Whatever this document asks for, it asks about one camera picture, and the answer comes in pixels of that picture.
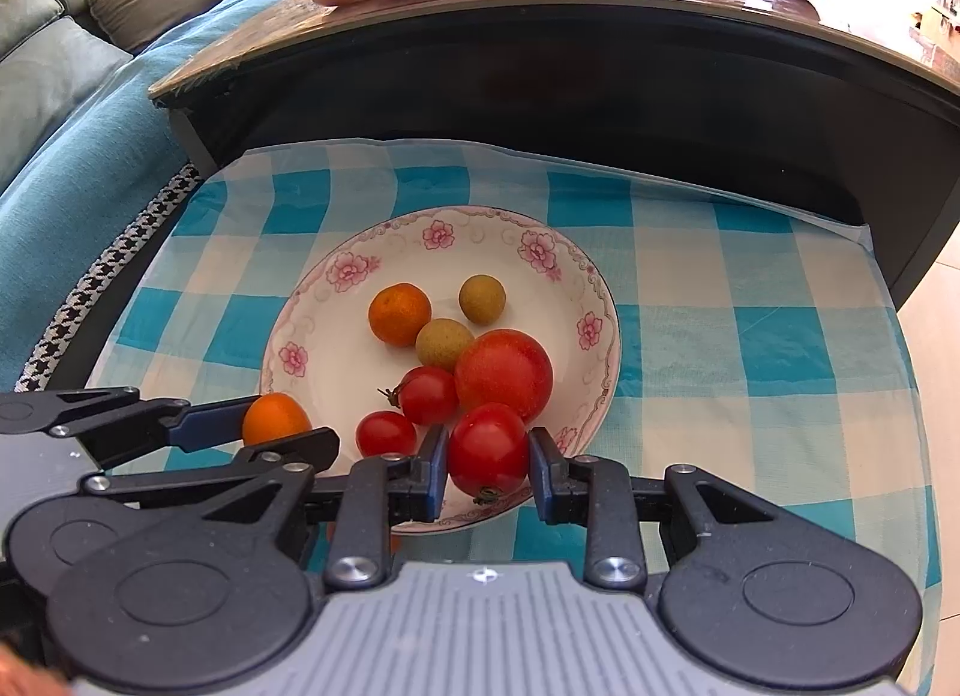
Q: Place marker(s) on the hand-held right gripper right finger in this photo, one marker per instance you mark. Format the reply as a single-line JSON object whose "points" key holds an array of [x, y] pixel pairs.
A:
{"points": [[538, 478]]}

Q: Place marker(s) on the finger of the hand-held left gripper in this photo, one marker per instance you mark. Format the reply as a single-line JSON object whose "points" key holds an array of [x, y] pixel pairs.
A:
{"points": [[214, 420], [300, 448]]}

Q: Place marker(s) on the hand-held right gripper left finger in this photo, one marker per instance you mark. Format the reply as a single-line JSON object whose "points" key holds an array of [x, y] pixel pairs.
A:
{"points": [[439, 478]]}

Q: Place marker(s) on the smooth bright orange mandarin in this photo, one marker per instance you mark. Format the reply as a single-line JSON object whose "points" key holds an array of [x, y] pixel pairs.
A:
{"points": [[274, 415]]}

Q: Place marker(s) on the red cherry tomato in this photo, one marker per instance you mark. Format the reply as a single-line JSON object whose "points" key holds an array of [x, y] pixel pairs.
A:
{"points": [[385, 433], [487, 450], [429, 396]]}

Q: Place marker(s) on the white floral plate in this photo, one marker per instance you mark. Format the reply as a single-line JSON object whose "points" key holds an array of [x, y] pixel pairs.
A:
{"points": [[345, 366]]}

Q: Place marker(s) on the tan longan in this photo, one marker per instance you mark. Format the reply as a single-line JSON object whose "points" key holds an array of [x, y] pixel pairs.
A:
{"points": [[481, 298], [442, 343]]}

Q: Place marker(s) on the dark orange mandarin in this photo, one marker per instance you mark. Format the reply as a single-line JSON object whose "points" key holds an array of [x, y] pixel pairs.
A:
{"points": [[401, 313]]}

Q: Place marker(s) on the red yellow peach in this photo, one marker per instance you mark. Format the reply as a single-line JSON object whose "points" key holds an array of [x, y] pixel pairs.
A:
{"points": [[502, 373]]}

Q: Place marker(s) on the black white houndstooth cloth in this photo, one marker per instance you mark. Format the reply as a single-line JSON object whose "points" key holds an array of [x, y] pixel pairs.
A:
{"points": [[97, 283]]}

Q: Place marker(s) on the blue white checked tablecloth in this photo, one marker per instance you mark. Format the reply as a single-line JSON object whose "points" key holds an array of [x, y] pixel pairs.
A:
{"points": [[712, 336]]}

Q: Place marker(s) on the dark coffee table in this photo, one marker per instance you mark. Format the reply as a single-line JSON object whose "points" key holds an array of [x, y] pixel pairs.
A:
{"points": [[525, 66]]}

